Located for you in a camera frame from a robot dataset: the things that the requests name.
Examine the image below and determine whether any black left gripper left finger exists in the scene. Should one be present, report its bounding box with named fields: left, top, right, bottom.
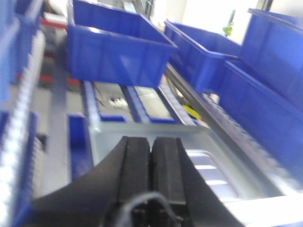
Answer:
left=31, top=137, right=150, bottom=227

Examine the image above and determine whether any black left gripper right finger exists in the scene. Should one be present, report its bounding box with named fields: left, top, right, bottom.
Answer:
left=151, top=137, right=243, bottom=227

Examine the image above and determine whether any silver metal tray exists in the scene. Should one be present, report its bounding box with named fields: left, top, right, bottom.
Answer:
left=89, top=122, right=303, bottom=227

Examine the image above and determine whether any low blue plastic bin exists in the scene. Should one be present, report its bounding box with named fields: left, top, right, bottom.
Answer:
left=164, top=21, right=241, bottom=94

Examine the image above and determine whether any blue bin on right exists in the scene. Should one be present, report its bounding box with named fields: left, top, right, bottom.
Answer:
left=219, top=9, right=303, bottom=181

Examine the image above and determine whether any large blue plastic bin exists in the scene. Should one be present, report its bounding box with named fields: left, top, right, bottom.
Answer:
left=67, top=0, right=178, bottom=88

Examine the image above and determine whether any black cable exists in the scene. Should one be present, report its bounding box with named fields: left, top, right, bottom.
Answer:
left=99, top=191, right=187, bottom=227

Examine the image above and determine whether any steel divider rail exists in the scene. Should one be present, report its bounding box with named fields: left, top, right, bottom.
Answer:
left=165, top=64, right=291, bottom=181

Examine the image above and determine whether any white roller conveyor rail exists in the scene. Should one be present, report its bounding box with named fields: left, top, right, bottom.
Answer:
left=0, top=30, right=45, bottom=227

